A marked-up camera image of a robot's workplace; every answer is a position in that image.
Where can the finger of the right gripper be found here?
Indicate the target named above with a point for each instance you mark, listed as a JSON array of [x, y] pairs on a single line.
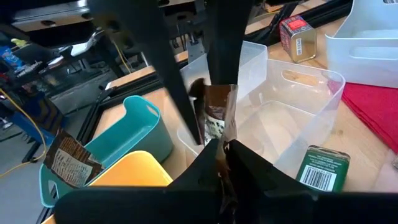
[[146, 28], [228, 37]]

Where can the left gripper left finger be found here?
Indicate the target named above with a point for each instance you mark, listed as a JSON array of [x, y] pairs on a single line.
[[205, 168]]

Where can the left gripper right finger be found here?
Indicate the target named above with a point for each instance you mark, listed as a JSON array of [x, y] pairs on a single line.
[[258, 177]]

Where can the brown spice pouch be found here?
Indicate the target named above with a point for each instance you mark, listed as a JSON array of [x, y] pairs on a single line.
[[71, 161], [217, 105]]

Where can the green spice tin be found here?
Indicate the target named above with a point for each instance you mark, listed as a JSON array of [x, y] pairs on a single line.
[[323, 158]]

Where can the red patterned spice tin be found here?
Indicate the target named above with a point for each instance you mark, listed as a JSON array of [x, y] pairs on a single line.
[[303, 43]]

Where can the silver mounting plate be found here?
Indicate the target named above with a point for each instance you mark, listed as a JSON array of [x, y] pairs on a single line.
[[196, 51]]

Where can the yellow plastic bin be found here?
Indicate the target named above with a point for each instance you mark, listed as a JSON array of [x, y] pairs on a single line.
[[133, 169]]

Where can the teal plastic bin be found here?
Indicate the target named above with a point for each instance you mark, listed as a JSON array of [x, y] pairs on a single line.
[[136, 130]]

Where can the red cloth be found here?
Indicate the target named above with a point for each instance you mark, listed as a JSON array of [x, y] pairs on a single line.
[[373, 109]]

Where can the white plastic bin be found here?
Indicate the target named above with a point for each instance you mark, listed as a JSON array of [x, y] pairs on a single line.
[[367, 62]]

